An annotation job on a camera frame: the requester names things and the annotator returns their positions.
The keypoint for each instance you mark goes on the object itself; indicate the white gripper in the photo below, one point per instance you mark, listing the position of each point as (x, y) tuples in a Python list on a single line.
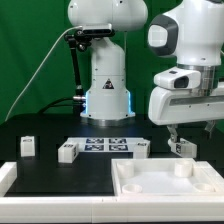
[(186, 94)]

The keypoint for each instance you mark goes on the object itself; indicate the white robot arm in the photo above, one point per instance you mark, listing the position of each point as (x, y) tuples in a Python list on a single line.
[(163, 67)]

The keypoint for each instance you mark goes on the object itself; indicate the white U-shaped fence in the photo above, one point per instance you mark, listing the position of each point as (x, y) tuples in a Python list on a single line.
[(102, 209)]

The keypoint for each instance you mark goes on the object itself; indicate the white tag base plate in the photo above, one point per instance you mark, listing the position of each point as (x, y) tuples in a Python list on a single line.
[(111, 144)]

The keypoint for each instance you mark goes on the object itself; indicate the grey camera on stand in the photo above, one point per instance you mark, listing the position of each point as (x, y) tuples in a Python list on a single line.
[(98, 29)]

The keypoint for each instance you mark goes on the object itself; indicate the black camera stand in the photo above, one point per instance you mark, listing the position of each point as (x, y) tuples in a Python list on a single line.
[(78, 98)]

